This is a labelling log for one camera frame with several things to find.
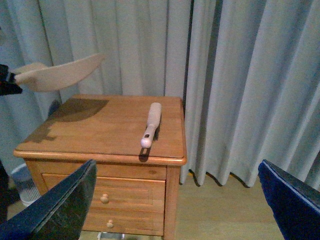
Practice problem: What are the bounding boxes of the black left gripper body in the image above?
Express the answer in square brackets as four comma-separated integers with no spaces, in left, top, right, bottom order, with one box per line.
[0,64,23,96]

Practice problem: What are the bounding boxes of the wooden nightstand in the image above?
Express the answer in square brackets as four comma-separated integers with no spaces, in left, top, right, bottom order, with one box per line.
[13,94,187,240]

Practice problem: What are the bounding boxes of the round wooden upper drawer knob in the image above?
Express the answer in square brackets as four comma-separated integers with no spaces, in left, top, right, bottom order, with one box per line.
[100,193,109,204]

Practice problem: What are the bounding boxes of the small white fan heater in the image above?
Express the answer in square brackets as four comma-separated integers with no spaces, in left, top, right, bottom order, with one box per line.
[10,163,41,207]

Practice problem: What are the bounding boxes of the round wooden lower drawer knob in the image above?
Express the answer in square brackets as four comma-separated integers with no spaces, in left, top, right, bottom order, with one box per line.
[106,219,114,229]

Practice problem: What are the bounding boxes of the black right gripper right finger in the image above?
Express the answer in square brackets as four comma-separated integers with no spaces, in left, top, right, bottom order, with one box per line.
[258,159,320,240]

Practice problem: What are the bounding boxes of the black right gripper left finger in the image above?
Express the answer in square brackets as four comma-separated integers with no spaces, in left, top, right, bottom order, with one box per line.
[0,160,97,240]

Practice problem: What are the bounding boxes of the beige plastic dustpan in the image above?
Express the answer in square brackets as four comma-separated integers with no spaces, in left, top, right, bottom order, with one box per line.
[13,53,105,92]

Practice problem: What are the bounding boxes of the round wooden drawer knob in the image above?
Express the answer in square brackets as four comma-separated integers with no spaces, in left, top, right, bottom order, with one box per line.
[100,193,109,204]
[106,219,114,229]

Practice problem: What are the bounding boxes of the light blue-grey curtain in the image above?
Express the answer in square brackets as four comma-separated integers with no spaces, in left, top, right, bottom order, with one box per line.
[0,0,320,189]

